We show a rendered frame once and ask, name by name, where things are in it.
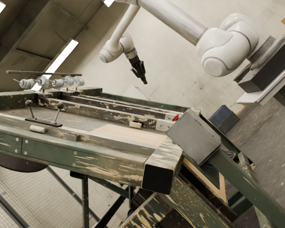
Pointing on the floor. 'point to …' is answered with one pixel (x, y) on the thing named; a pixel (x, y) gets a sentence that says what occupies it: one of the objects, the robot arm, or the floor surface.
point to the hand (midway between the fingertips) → (144, 80)
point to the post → (251, 190)
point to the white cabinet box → (136, 93)
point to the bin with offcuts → (242, 73)
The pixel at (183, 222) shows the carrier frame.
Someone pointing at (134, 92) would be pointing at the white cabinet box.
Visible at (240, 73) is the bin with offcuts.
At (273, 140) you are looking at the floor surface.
